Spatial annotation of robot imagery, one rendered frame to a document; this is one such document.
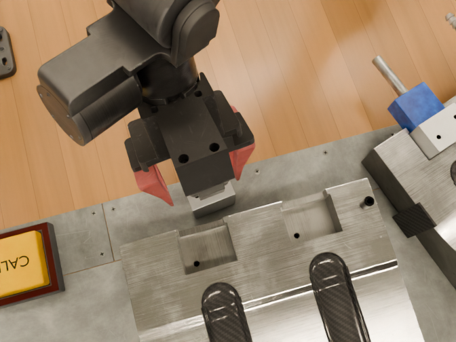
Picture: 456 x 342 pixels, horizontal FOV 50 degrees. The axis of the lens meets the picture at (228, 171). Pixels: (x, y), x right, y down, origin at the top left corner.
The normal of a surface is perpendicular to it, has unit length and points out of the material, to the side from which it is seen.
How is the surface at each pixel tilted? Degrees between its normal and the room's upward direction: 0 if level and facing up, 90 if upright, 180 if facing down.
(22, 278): 0
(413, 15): 0
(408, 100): 0
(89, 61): 12
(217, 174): 61
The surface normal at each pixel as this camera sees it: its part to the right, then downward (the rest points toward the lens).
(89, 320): 0.00, -0.25
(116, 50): 0.15, -0.40
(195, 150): -0.18, -0.66
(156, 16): -0.55, 0.36
